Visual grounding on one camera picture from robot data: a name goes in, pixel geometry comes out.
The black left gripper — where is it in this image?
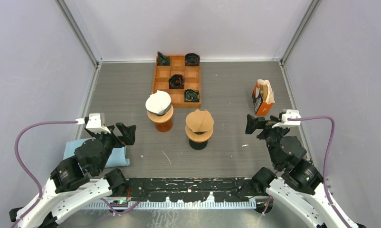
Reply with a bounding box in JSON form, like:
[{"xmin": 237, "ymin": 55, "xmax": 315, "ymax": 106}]
[{"xmin": 91, "ymin": 123, "xmax": 136, "ymax": 173}]

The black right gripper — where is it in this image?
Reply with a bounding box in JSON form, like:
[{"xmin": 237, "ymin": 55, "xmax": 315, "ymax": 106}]
[{"xmin": 245, "ymin": 114, "xmax": 289, "ymax": 167}]

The orange coffee filter box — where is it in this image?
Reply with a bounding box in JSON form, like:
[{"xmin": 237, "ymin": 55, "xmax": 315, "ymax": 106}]
[{"xmin": 252, "ymin": 79, "xmax": 275, "ymax": 116}]

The wooden ring dripper stand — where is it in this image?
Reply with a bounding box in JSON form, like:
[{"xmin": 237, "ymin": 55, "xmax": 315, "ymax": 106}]
[{"xmin": 146, "ymin": 107, "xmax": 174, "ymax": 124}]

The white paper coffee filter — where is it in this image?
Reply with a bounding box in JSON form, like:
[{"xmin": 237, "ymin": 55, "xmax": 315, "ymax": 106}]
[{"xmin": 145, "ymin": 90, "xmax": 171, "ymax": 112}]

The orange glass carafe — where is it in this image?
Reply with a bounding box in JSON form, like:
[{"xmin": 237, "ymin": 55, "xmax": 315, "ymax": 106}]
[{"xmin": 155, "ymin": 120, "xmax": 173, "ymax": 132}]

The brown paper coffee filter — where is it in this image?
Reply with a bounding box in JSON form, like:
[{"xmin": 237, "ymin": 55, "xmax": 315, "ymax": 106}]
[{"xmin": 185, "ymin": 109, "xmax": 214, "ymax": 133}]

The wooden ring holder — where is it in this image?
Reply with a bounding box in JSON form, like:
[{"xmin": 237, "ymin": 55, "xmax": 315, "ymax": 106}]
[{"xmin": 185, "ymin": 125, "xmax": 214, "ymax": 143}]

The red black carafe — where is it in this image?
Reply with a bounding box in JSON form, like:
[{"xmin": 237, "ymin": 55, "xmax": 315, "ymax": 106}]
[{"xmin": 189, "ymin": 139, "xmax": 208, "ymax": 150}]

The clear grey ribbed dripper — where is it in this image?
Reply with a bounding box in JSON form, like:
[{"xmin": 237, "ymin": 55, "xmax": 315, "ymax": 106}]
[{"xmin": 147, "ymin": 105, "xmax": 173, "ymax": 116}]

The blue ribbed dripper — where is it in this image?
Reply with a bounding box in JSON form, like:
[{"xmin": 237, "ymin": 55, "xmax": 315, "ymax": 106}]
[{"xmin": 185, "ymin": 126, "xmax": 213, "ymax": 135}]

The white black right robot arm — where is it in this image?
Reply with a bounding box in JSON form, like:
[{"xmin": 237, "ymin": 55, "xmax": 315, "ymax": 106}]
[{"xmin": 245, "ymin": 109, "xmax": 364, "ymax": 228}]

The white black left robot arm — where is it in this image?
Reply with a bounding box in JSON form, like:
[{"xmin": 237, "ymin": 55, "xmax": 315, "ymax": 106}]
[{"xmin": 9, "ymin": 113, "xmax": 137, "ymax": 228}]

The black dripper middle compartment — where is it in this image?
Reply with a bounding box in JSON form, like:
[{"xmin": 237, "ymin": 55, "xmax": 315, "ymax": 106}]
[{"xmin": 168, "ymin": 74, "xmax": 185, "ymax": 89}]

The black dripper top-left compartment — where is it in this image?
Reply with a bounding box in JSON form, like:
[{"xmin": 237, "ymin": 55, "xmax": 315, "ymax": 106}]
[{"xmin": 156, "ymin": 51, "xmax": 171, "ymax": 66}]

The black dripper top-right compartment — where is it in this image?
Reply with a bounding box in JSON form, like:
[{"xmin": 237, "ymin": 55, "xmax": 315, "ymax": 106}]
[{"xmin": 184, "ymin": 53, "xmax": 200, "ymax": 67}]

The light blue folded cloth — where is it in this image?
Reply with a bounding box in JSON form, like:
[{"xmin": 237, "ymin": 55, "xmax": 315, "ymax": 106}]
[{"xmin": 63, "ymin": 138, "xmax": 130, "ymax": 168}]

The orange compartment tray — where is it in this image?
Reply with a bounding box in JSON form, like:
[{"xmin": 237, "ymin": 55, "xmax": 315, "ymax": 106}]
[{"xmin": 152, "ymin": 53, "xmax": 202, "ymax": 108}]

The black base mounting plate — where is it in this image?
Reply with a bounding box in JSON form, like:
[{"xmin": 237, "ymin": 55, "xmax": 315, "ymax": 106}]
[{"xmin": 119, "ymin": 177, "xmax": 268, "ymax": 203}]

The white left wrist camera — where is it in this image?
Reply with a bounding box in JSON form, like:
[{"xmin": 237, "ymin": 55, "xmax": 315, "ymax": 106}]
[{"xmin": 75, "ymin": 113, "xmax": 110, "ymax": 135}]

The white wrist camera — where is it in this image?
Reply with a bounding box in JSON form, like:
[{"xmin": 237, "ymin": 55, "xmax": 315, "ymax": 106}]
[
  {"xmin": 75, "ymin": 113, "xmax": 110, "ymax": 135},
  {"xmin": 272, "ymin": 109, "xmax": 301, "ymax": 128}
]

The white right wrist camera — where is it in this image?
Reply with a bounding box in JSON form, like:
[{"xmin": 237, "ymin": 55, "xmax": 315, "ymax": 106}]
[{"xmin": 272, "ymin": 109, "xmax": 301, "ymax": 128}]

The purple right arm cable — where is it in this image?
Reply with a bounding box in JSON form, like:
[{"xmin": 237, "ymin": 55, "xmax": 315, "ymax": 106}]
[{"xmin": 286, "ymin": 115, "xmax": 352, "ymax": 228}]

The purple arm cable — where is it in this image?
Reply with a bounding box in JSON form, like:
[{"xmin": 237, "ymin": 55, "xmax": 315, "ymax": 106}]
[
  {"xmin": 286, "ymin": 115, "xmax": 352, "ymax": 228},
  {"xmin": 10, "ymin": 121, "xmax": 141, "ymax": 228}
]

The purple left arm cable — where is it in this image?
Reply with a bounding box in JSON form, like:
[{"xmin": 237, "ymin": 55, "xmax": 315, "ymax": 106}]
[{"xmin": 10, "ymin": 121, "xmax": 141, "ymax": 228}]

